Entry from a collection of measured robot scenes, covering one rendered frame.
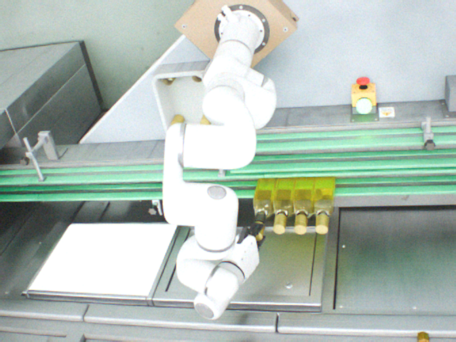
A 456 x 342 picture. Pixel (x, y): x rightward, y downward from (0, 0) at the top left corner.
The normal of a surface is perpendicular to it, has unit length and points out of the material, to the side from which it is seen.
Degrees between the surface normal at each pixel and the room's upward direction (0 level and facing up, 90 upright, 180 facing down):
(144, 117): 0
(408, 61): 0
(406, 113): 90
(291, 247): 90
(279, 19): 5
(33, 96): 90
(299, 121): 90
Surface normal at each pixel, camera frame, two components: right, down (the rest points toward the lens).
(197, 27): -0.15, 0.63
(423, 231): -0.18, -0.82
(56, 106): 0.96, -0.03
